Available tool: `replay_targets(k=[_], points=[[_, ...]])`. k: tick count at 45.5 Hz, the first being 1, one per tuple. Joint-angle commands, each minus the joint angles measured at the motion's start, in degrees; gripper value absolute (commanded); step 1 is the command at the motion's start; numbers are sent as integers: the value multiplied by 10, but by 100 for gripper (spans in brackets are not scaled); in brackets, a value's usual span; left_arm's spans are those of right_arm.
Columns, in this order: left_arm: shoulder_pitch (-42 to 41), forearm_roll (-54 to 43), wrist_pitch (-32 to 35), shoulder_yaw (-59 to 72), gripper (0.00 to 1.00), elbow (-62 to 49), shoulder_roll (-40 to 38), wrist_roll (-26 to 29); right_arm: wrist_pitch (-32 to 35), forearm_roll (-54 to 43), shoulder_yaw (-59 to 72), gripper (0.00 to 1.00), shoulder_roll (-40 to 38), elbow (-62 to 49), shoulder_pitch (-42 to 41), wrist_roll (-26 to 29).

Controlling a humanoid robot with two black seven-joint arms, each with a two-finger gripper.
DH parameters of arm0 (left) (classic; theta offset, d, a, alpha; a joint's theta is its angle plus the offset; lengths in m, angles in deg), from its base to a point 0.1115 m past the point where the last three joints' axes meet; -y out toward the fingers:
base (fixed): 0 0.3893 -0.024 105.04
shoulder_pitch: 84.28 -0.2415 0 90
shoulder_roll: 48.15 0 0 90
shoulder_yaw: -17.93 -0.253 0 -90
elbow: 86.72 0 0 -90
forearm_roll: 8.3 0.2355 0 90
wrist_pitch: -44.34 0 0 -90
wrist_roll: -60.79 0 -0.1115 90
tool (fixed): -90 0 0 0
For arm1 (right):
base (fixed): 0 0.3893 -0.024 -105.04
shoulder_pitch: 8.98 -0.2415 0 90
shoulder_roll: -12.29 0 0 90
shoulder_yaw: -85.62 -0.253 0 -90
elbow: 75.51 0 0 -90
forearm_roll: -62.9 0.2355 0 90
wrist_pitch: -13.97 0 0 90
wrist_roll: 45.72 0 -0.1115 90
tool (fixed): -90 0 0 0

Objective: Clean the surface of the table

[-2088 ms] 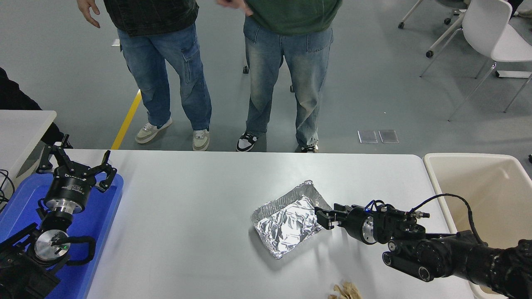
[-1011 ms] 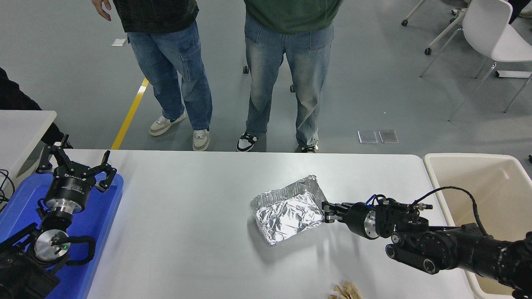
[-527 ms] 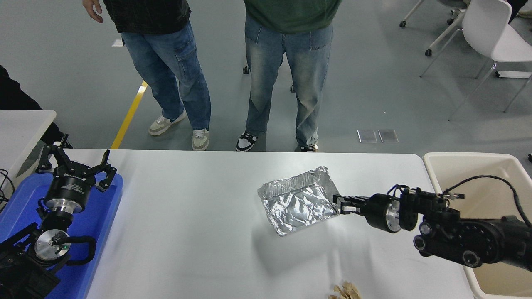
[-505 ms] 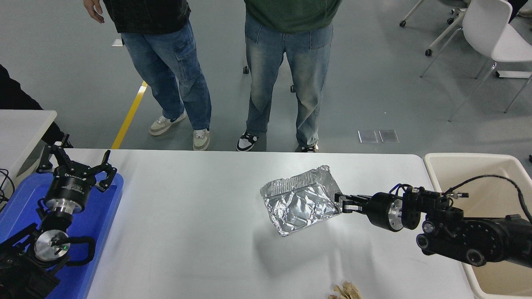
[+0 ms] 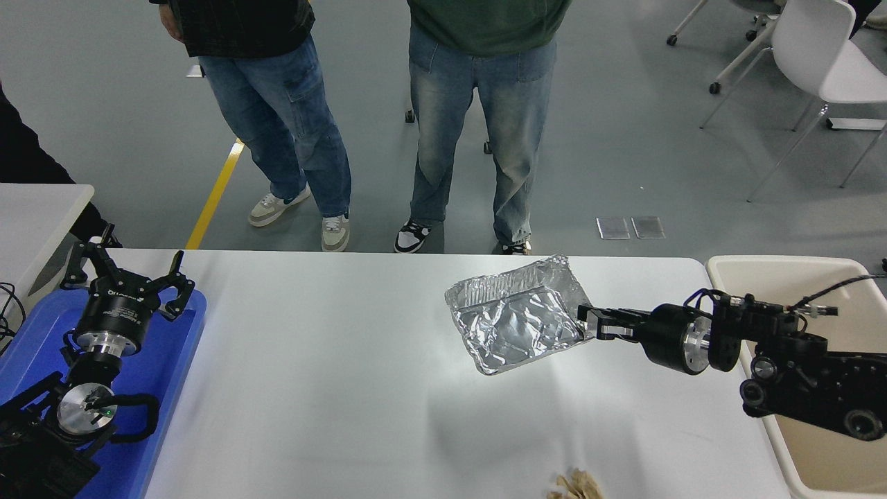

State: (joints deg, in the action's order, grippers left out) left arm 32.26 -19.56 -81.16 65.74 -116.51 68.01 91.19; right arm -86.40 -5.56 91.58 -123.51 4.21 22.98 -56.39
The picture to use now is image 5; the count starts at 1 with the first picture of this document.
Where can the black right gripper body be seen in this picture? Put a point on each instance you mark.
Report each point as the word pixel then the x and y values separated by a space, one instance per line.
pixel 665 336

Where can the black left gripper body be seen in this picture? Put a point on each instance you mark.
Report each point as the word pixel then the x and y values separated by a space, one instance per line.
pixel 118 315

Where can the silver foil tray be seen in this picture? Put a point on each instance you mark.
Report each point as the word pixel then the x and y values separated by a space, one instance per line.
pixel 513 326

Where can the person's right hand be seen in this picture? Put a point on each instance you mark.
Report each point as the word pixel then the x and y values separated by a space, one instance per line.
pixel 170 24

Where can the white side table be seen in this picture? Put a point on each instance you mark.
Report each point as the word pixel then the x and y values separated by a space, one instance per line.
pixel 34 215

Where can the blue plastic tray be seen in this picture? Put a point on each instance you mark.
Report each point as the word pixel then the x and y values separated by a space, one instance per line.
pixel 159 388

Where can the silver floor cover plate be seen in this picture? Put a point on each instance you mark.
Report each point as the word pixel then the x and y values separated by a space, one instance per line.
pixel 648 227
pixel 613 228

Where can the person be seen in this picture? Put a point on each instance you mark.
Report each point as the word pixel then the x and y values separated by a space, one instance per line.
pixel 277 104
pixel 457 104
pixel 21 163

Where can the crumpled tan paper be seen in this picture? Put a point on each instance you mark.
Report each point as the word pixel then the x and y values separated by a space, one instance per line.
pixel 578 485

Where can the large pale plastic bin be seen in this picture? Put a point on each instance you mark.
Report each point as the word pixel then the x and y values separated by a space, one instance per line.
pixel 818 464

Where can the white furniture base bar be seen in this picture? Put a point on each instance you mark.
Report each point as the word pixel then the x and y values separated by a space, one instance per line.
pixel 856 124

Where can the white plastic chair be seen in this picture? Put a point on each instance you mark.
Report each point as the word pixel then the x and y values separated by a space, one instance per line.
pixel 811 41

